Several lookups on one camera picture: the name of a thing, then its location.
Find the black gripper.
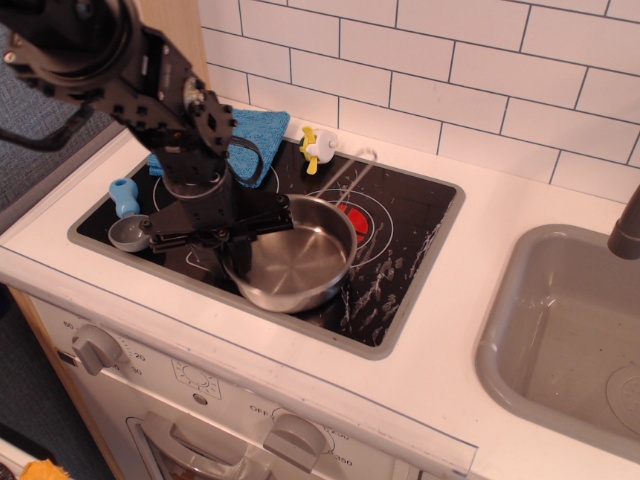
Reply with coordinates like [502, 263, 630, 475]
[140, 172, 293, 279]

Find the stainless steel pan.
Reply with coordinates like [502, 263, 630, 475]
[220, 147, 379, 314]

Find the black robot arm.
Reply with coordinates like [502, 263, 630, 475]
[1, 1, 292, 276]

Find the black toy stove top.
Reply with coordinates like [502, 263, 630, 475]
[68, 140, 464, 359]

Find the orange object at corner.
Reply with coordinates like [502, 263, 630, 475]
[19, 460, 71, 480]

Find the blue grey toy scoop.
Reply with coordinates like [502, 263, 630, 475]
[108, 178, 150, 253]

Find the blue folded cloth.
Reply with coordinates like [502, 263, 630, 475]
[172, 110, 290, 188]

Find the grey timer knob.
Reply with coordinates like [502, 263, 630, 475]
[72, 325, 122, 376]

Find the white toy oven front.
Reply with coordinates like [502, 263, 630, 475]
[33, 300, 422, 479]

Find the grey oven knob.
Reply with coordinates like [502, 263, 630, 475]
[263, 414, 328, 473]

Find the wooden side panel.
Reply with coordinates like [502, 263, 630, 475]
[135, 0, 211, 90]

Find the grey sink basin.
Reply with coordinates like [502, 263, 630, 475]
[476, 224, 639, 462]

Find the grey faucet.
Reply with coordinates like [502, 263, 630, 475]
[607, 187, 640, 260]

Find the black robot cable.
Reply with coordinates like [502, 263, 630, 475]
[0, 102, 96, 154]

